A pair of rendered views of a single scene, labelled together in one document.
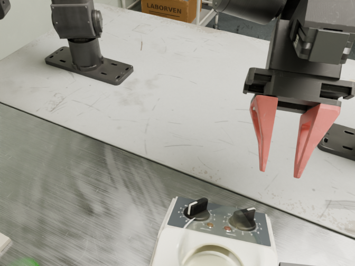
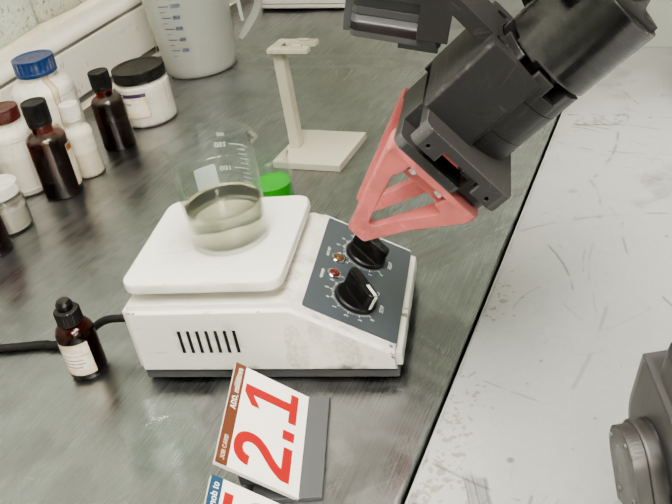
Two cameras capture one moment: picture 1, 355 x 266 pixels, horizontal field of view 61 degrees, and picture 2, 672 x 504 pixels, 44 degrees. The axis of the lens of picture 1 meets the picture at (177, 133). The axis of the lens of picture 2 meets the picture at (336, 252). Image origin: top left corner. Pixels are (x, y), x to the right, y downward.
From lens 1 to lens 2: 0.61 m
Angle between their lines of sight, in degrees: 70
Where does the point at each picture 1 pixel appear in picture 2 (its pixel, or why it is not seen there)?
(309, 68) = (434, 76)
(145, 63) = not seen: outside the picture
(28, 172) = not seen: hidden behind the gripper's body
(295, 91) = (410, 99)
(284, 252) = (351, 407)
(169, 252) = (274, 204)
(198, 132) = (612, 278)
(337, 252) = (358, 483)
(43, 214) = not seen: hidden behind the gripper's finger
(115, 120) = (591, 183)
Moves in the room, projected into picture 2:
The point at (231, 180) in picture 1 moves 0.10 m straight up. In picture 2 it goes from (494, 334) to (488, 220)
